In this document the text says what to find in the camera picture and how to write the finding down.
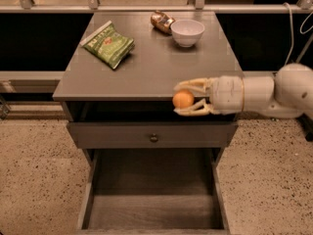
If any brown foil snack packet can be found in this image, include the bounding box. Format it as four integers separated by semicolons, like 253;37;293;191
151;11;175;34

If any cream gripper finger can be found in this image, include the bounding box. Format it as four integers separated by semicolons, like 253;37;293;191
174;99;214;117
174;78;215;94

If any white ceramic bowl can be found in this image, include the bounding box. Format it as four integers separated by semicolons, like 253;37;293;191
170;20;205;47

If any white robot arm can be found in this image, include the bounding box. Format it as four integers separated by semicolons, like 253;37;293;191
172;64;313;118

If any metal railing frame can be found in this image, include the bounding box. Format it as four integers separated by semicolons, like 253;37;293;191
0;0;313;94

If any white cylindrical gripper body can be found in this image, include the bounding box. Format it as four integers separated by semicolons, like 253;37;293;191
209;76;244;115

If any grey wooden drawer cabinet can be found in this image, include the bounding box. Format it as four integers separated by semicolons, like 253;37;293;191
52;11;255;235

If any orange fruit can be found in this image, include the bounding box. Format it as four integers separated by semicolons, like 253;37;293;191
172;89;195;109

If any green chip bag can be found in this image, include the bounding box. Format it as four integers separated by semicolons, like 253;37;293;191
80;21;135;70

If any white cable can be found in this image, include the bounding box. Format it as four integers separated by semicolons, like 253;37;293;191
283;2;313;67

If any round brass drawer knob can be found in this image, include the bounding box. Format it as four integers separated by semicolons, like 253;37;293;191
150;134;158;143

